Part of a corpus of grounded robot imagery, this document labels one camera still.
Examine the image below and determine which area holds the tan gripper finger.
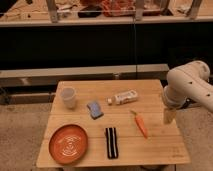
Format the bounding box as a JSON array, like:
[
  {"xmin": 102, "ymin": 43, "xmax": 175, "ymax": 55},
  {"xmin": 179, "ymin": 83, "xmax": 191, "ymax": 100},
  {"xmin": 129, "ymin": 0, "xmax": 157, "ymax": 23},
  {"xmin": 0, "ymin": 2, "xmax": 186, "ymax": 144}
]
[{"xmin": 163, "ymin": 108, "xmax": 176, "ymax": 124}]

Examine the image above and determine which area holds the orange ceramic bowl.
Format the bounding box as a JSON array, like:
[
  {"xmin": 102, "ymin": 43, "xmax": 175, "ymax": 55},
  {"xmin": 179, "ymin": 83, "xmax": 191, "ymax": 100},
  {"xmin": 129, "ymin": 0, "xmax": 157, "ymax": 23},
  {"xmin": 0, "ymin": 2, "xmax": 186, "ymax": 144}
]
[{"xmin": 49, "ymin": 124, "xmax": 88, "ymax": 165}]

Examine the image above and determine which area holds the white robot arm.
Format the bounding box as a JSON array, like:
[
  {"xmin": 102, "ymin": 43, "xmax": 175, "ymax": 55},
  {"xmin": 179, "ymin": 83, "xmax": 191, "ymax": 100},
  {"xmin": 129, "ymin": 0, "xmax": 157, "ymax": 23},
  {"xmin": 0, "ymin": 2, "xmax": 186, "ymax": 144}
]
[{"xmin": 162, "ymin": 60, "xmax": 213, "ymax": 124}]

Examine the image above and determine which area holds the orange carrot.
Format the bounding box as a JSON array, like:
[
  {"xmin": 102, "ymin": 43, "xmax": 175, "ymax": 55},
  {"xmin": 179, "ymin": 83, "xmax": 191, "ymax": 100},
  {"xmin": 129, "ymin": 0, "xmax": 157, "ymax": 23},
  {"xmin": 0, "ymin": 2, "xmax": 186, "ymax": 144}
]
[{"xmin": 131, "ymin": 110, "xmax": 148, "ymax": 138}]

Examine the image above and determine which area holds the white plastic bottle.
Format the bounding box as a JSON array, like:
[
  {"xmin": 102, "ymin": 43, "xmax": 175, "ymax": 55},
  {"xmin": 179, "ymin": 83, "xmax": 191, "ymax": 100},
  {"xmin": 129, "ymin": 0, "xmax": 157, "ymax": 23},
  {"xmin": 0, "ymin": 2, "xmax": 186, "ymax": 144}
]
[{"xmin": 107, "ymin": 90, "xmax": 138, "ymax": 105}]

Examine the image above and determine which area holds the black white striped cloth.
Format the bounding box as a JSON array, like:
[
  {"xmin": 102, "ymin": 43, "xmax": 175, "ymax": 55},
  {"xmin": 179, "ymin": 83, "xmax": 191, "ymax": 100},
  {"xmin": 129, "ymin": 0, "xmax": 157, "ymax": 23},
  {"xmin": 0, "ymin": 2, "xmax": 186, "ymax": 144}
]
[{"xmin": 105, "ymin": 127, "xmax": 119, "ymax": 159}]

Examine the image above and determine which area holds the blue sponge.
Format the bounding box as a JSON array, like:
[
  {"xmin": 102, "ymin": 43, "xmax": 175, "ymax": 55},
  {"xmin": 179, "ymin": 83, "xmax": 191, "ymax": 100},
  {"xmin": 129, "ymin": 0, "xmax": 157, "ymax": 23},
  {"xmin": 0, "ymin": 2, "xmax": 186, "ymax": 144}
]
[{"xmin": 87, "ymin": 101, "xmax": 104, "ymax": 119}]

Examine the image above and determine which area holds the translucent plastic cup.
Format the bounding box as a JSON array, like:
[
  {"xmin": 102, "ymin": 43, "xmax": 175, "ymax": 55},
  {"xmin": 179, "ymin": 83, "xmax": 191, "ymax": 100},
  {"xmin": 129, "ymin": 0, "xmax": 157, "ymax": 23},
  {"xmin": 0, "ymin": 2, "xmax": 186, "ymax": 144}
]
[{"xmin": 60, "ymin": 87, "xmax": 76, "ymax": 109}]

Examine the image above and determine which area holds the red cloth on shelf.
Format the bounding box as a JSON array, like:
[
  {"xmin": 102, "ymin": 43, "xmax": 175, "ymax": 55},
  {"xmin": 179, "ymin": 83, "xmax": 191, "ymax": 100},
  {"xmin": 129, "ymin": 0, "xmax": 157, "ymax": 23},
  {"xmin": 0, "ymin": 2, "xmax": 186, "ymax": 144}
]
[{"xmin": 101, "ymin": 0, "xmax": 136, "ymax": 17}]

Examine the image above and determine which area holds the black object on shelf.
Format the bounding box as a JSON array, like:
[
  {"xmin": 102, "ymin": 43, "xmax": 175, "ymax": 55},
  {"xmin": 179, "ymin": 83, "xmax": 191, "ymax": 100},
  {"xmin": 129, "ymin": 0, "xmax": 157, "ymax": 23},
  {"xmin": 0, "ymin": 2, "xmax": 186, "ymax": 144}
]
[{"xmin": 78, "ymin": 6, "xmax": 102, "ymax": 18}]

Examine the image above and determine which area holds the metal shelf rail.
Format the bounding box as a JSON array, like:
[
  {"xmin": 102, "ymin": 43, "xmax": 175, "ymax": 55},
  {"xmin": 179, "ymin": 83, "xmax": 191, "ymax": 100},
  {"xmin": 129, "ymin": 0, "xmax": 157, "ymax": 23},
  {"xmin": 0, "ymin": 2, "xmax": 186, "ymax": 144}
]
[{"xmin": 0, "ymin": 64, "xmax": 169, "ymax": 87}]

